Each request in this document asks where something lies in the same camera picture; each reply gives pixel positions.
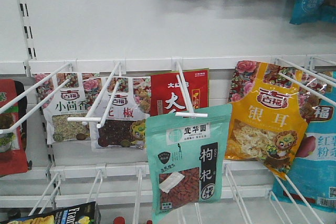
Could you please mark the red black bean bag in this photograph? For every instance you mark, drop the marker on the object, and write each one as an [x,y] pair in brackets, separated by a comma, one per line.
[13,143]

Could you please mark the white fennel seed bag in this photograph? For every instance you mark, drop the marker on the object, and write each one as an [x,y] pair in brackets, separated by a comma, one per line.
[74,99]

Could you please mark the yellow white fungus bag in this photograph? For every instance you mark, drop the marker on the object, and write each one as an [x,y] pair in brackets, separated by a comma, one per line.
[266,123]

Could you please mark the teal goji berry bag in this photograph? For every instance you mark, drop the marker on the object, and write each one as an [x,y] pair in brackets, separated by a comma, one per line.
[185,157]

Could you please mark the black Franzzi cookie box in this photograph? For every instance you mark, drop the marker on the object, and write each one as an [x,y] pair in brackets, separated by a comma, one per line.
[87,213]

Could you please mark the blue sweet potato noodle bag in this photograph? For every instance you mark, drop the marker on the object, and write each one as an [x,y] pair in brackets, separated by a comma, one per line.
[313,169]

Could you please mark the white peppercorn bag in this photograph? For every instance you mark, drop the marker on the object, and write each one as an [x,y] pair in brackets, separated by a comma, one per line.
[125,122]

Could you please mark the red Dahongpao bag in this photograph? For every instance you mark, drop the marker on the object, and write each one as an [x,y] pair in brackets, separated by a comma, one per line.
[166,95]

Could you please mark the blue bag top right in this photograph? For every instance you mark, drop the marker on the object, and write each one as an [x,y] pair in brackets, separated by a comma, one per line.
[310,11]

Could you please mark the white peg hook centre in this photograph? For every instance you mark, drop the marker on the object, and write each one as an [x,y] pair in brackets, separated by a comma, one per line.
[186,97]

